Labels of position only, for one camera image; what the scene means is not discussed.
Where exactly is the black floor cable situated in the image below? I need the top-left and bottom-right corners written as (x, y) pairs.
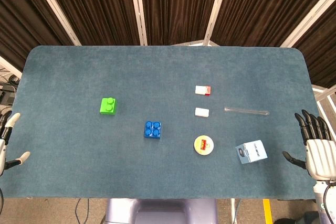
top-left (75, 198), bottom-right (90, 224)

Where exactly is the white table leg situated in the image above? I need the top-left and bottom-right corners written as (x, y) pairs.
top-left (230, 198), bottom-right (236, 224)

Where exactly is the white box with red end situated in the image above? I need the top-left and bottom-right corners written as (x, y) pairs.
top-left (195, 85), bottom-right (212, 97)

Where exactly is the dark brown pleated curtain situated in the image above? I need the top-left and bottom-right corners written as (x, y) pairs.
top-left (39, 0), bottom-right (141, 46)
top-left (138, 0), bottom-right (223, 46)
top-left (0, 0), bottom-right (75, 71)
top-left (211, 0), bottom-right (336, 48)

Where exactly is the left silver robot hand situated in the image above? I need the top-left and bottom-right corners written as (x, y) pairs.
top-left (0, 111), bottom-right (31, 176)

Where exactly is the green toy brick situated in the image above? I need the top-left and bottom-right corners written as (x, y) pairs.
top-left (99, 97), bottom-right (118, 116)

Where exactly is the clear glass test tube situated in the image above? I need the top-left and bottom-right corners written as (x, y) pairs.
top-left (224, 106), bottom-right (270, 116)

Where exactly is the white partition frame bar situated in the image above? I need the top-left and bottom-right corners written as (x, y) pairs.
top-left (279, 0), bottom-right (336, 48)
top-left (28, 0), bottom-right (81, 46)
top-left (203, 0), bottom-right (232, 44)
top-left (128, 0), bottom-right (148, 46)

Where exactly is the small plain white box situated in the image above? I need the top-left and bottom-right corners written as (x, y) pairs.
top-left (194, 107), bottom-right (210, 118)

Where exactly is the blue toy brick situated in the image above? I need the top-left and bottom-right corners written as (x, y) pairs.
top-left (143, 121), bottom-right (163, 139)

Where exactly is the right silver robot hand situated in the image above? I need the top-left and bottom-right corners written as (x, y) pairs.
top-left (282, 109), bottom-right (336, 182)

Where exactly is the lavender robot torso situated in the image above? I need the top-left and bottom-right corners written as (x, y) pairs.
top-left (104, 198), bottom-right (218, 224)

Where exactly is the light blue and white carton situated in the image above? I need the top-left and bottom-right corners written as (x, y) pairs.
top-left (235, 140), bottom-right (268, 165)

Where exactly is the yellow floor tape strip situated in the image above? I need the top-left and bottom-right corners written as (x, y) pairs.
top-left (262, 199), bottom-right (273, 224)

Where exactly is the blue-grey table cloth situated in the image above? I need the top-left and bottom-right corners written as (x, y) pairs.
top-left (1, 45), bottom-right (316, 200)

